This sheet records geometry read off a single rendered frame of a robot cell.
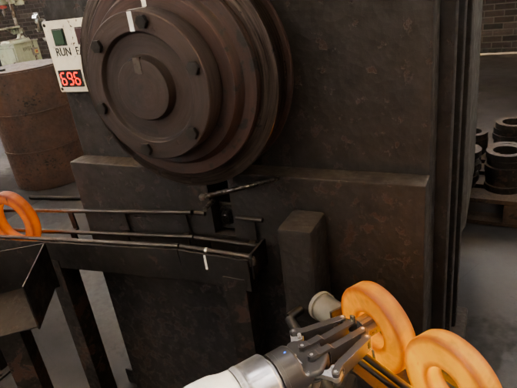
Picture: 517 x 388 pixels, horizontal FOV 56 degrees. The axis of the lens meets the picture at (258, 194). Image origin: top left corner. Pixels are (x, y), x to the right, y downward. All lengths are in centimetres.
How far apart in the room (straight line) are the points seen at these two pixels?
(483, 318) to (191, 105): 150
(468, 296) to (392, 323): 140
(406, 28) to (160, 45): 45
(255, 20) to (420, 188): 45
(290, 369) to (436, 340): 21
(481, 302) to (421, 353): 139
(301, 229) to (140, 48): 47
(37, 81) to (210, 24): 298
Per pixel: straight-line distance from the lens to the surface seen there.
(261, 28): 90
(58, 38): 139
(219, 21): 92
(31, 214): 160
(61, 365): 215
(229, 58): 90
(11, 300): 143
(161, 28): 90
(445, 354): 74
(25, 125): 387
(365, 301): 83
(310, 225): 102
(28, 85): 381
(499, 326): 207
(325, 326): 84
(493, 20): 696
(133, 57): 95
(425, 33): 98
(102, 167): 139
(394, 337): 82
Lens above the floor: 129
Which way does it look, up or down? 24 degrees down
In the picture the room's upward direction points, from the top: 8 degrees counter-clockwise
